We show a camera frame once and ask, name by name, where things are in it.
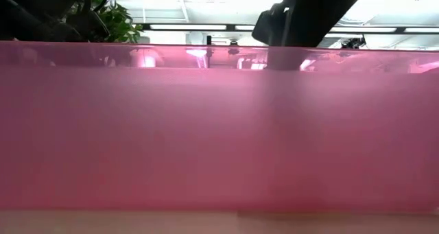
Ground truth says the green leafy plant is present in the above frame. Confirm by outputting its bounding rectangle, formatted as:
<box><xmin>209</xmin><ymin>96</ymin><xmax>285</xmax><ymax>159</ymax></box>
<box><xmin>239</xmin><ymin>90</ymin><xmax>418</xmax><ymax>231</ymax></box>
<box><xmin>68</xmin><ymin>0</ymin><xmax>145</xmax><ymax>45</ymax></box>

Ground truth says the pink-red translucent plastic basket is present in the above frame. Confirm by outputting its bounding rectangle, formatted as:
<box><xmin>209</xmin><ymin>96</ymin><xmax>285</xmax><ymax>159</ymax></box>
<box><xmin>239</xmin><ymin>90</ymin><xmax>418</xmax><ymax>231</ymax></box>
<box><xmin>0</xmin><ymin>40</ymin><xmax>439</xmax><ymax>214</ymax></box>

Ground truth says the ceiling light strip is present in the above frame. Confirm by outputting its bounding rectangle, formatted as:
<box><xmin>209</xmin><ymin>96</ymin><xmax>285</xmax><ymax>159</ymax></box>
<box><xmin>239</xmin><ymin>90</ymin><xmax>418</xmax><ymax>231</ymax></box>
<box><xmin>403</xmin><ymin>27</ymin><xmax>439</xmax><ymax>34</ymax></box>
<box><xmin>329</xmin><ymin>27</ymin><xmax>398</xmax><ymax>34</ymax></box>
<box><xmin>150</xmin><ymin>24</ymin><xmax>228</xmax><ymax>31</ymax></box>

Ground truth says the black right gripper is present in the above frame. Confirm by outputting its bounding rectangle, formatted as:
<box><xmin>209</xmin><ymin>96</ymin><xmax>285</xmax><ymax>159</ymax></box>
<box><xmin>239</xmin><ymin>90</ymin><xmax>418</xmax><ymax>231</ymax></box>
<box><xmin>252</xmin><ymin>2</ymin><xmax>289</xmax><ymax>47</ymax></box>

